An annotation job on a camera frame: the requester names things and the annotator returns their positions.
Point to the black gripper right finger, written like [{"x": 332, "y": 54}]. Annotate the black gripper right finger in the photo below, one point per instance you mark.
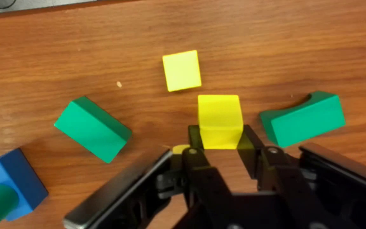
[{"x": 277, "y": 173}]

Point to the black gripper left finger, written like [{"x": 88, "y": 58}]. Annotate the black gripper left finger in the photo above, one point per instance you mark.
[{"x": 205, "y": 191}]

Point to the yellow triangular roof block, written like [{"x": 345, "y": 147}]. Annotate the yellow triangular roof block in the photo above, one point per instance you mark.
[{"x": 220, "y": 121}]

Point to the green arch block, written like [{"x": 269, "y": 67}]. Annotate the green arch block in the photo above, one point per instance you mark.
[{"x": 321, "y": 113}]

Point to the yellow square block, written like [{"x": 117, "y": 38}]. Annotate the yellow square block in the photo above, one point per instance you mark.
[{"x": 182, "y": 70}]

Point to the green rectangular block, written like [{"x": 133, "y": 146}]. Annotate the green rectangular block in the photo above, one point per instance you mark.
[{"x": 94, "y": 128}]

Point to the blue square block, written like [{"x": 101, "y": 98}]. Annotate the blue square block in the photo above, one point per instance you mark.
[{"x": 17, "y": 172}]

